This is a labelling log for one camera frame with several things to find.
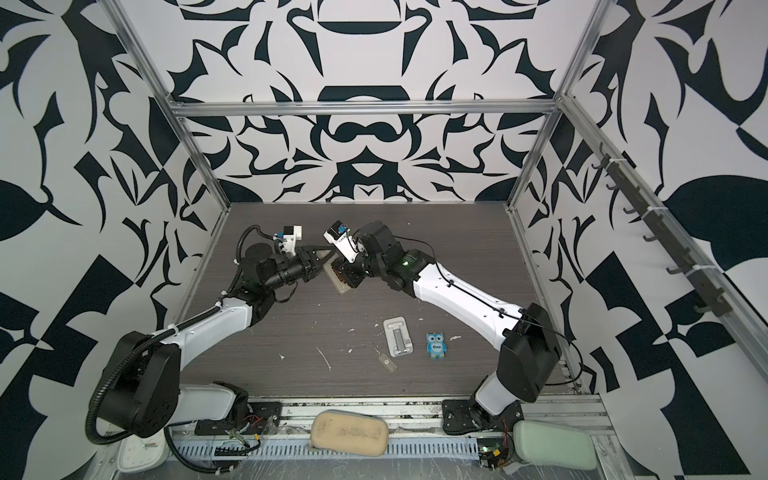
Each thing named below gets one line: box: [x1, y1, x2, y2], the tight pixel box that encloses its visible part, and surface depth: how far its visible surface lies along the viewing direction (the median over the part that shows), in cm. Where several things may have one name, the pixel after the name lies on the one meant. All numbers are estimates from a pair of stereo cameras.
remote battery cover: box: [378, 353, 398, 374], surface depth 85 cm
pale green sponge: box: [513, 420, 598, 471], surface depth 70 cm
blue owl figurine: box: [426, 332, 447, 359], surface depth 86 cm
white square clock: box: [117, 426, 170, 473], surface depth 68 cm
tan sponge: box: [310, 410, 389, 457], surface depth 70 cm
